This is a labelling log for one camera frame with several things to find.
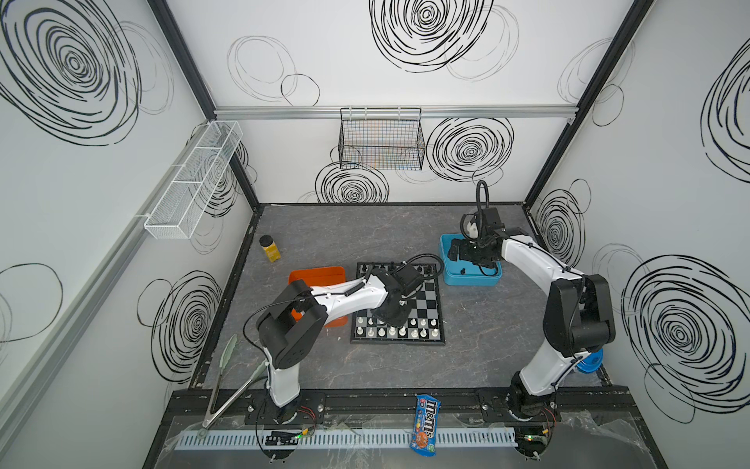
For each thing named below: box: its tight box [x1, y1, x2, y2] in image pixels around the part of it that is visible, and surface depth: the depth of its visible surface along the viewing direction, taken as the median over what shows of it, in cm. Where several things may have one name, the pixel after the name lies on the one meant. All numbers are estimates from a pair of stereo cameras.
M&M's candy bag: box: [410, 394, 442, 457], surface depth 72 cm
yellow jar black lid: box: [258, 234, 282, 263], surface depth 101 cm
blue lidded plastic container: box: [576, 347, 604, 375], surface depth 72 cm
